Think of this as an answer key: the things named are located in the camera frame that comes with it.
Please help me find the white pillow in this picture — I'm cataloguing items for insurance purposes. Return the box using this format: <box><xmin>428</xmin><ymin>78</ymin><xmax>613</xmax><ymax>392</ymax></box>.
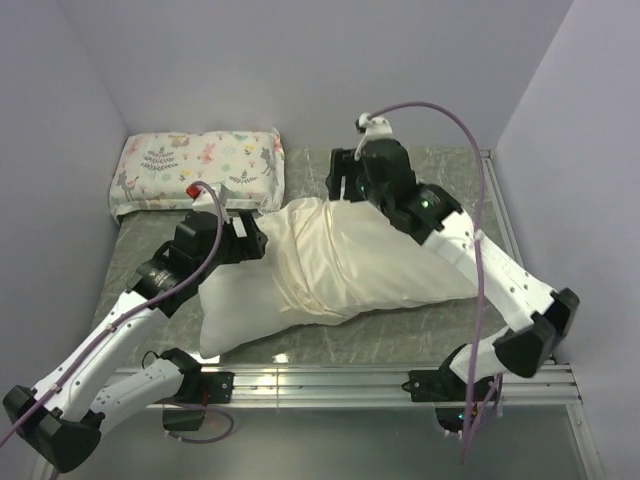
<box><xmin>198</xmin><ymin>260</ymin><xmax>310</xmax><ymax>359</ymax></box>

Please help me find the cream satin pillowcase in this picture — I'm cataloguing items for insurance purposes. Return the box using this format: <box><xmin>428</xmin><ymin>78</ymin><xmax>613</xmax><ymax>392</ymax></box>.
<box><xmin>257</xmin><ymin>198</ymin><xmax>477</xmax><ymax>329</ymax></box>

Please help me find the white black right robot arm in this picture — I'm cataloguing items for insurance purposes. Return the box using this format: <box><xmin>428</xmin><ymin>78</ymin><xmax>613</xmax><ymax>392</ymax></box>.
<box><xmin>325</xmin><ymin>139</ymin><xmax>580</xmax><ymax>400</ymax></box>

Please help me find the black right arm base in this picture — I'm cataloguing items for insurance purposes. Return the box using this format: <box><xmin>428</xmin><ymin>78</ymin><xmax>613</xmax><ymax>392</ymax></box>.
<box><xmin>401</xmin><ymin>345</ymin><xmax>467</xmax><ymax>438</ymax></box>

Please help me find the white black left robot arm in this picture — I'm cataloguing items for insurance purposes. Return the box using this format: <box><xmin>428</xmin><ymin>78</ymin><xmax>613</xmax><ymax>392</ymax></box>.
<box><xmin>2</xmin><ymin>210</ymin><xmax>267</xmax><ymax>473</ymax></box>

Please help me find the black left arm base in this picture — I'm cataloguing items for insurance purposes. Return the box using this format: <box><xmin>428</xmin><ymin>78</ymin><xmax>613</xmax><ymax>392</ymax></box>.
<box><xmin>161</xmin><ymin>371</ymin><xmax>235</xmax><ymax>444</ymax></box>

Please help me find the animal print patterned pillow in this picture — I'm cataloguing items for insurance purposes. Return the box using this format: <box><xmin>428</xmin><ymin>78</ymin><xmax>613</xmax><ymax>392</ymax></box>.
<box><xmin>109</xmin><ymin>129</ymin><xmax>285</xmax><ymax>219</ymax></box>

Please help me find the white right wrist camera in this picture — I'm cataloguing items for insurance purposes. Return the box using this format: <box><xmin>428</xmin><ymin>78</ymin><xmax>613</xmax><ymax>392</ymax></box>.
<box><xmin>354</xmin><ymin>113</ymin><xmax>395</xmax><ymax>160</ymax></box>

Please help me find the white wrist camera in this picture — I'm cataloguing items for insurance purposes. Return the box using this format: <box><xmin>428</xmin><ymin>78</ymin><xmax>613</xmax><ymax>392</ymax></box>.
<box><xmin>186</xmin><ymin>181</ymin><xmax>229</xmax><ymax>223</ymax></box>
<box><xmin>354</xmin><ymin>113</ymin><xmax>395</xmax><ymax>160</ymax></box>

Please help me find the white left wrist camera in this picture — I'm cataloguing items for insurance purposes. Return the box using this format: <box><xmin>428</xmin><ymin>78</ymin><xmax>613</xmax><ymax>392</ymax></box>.
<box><xmin>186</xmin><ymin>181</ymin><xmax>229</xmax><ymax>223</ymax></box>

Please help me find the aluminium front mounting rail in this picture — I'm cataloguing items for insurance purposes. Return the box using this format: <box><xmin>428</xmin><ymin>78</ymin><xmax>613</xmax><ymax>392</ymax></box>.
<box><xmin>203</xmin><ymin>364</ymin><xmax>582</xmax><ymax>409</ymax></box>

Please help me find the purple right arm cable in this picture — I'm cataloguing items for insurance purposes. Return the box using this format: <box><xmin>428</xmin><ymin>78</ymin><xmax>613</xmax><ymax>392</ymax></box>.
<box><xmin>372</xmin><ymin>101</ymin><xmax>504</xmax><ymax>464</ymax></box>

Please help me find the aluminium right side rail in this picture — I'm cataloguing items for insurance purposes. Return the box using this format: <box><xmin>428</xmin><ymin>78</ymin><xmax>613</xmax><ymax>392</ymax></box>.
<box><xmin>482</xmin><ymin>150</ymin><xmax>580</xmax><ymax>379</ymax></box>

